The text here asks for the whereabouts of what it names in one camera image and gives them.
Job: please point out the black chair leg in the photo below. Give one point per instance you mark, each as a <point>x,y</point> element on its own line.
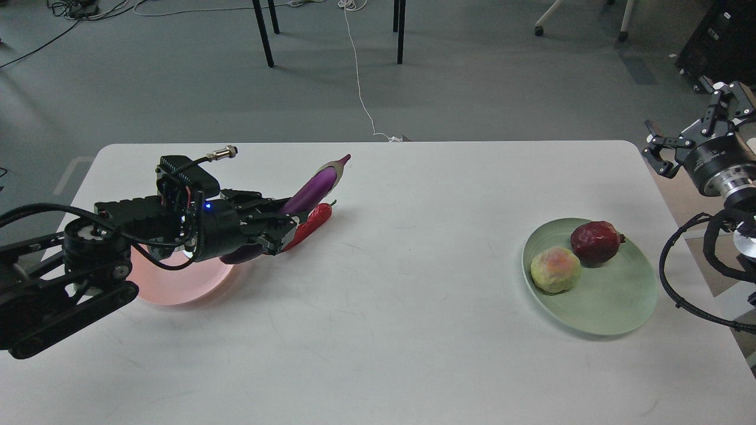
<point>263,29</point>
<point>398,27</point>

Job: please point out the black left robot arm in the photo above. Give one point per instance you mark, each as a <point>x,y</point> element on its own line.
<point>57,284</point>

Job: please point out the white office chair base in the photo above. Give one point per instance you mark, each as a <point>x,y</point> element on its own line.
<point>583,14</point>

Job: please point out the green plate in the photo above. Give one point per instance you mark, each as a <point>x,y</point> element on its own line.
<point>612,299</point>

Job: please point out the red chili pepper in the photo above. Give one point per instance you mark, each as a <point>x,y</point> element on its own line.
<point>317,217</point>

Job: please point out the black equipment case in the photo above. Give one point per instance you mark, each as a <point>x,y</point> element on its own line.
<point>722,47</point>

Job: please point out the yellow green peach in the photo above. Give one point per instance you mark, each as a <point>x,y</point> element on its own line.
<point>555,270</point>

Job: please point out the black chair leg right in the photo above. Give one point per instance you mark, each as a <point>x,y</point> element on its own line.
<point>398,27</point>

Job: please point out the black chair leg left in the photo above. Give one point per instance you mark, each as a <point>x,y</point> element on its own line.
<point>263,29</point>

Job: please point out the purple eggplant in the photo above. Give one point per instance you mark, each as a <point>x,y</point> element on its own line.
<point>303,201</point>

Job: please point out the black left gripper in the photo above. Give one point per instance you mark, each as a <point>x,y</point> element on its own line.
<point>219,230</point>

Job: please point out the dark red pomegranate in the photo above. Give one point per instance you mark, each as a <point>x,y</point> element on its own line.
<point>596,242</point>

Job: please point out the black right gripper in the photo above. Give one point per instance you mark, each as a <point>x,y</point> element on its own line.
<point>716,158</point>

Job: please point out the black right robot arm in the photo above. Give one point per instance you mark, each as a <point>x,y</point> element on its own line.
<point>728,246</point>

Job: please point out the pink plate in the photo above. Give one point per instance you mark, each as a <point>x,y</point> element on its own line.
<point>176,287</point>

